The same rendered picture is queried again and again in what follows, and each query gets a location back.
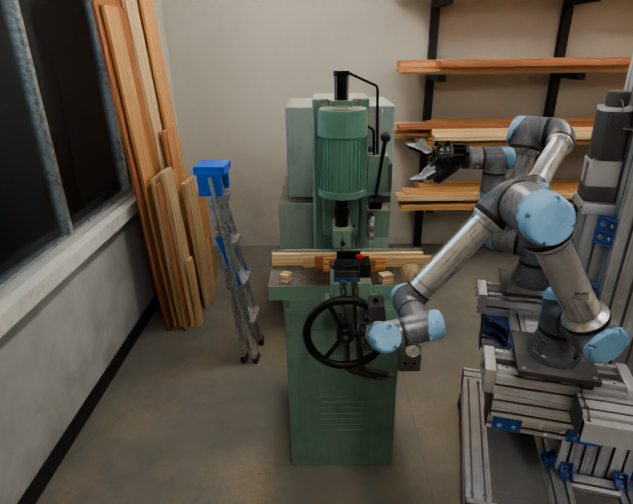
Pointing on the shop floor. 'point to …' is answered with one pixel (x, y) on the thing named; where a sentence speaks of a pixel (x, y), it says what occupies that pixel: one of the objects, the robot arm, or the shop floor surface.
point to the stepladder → (207, 173)
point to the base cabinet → (338, 405)
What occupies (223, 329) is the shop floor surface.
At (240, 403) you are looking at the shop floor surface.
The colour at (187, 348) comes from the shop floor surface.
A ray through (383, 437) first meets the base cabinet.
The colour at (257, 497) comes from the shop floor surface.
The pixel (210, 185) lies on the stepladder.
